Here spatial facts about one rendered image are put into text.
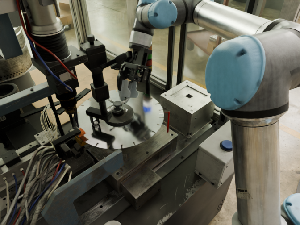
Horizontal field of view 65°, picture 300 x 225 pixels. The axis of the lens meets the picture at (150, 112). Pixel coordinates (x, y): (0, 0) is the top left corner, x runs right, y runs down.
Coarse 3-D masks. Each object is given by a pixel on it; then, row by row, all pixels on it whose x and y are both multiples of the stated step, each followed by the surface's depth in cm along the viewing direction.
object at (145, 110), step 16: (112, 96) 95; (144, 96) 95; (80, 112) 88; (144, 112) 87; (160, 112) 87; (96, 128) 81; (112, 128) 81; (128, 128) 81; (144, 128) 81; (96, 144) 75; (112, 144) 75; (128, 144) 75
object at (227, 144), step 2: (224, 140) 82; (226, 140) 82; (228, 140) 82; (222, 142) 81; (224, 142) 81; (226, 142) 81; (228, 142) 81; (230, 142) 81; (222, 144) 81; (224, 144) 80; (226, 144) 80; (228, 144) 80; (230, 144) 80; (222, 146) 80; (224, 146) 80; (226, 146) 80; (228, 146) 80; (230, 146) 80; (224, 148) 80; (226, 148) 79; (228, 148) 79; (230, 148) 79; (232, 148) 80
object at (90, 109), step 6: (102, 102) 73; (90, 108) 79; (96, 108) 79; (102, 108) 74; (90, 114) 78; (96, 114) 77; (102, 114) 76; (108, 114) 77; (90, 120) 81; (108, 120) 77
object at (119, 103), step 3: (108, 99) 85; (126, 99) 85; (111, 102) 85; (114, 102) 83; (117, 102) 83; (120, 102) 83; (123, 102) 85; (114, 105) 82; (117, 105) 82; (120, 105) 82; (111, 108) 81; (114, 108) 83; (117, 108) 83; (120, 108) 83; (123, 108) 81; (108, 111) 81; (117, 111) 84; (126, 111) 81
